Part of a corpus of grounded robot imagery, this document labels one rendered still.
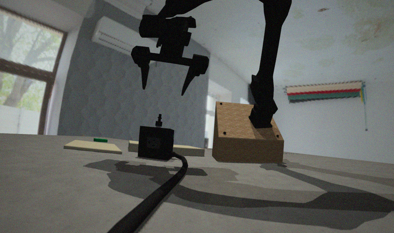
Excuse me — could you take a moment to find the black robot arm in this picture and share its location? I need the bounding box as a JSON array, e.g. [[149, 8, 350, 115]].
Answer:
[[139, 0, 292, 128]]

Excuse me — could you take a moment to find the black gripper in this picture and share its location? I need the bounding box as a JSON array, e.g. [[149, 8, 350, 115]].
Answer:
[[131, 45, 209, 96]]

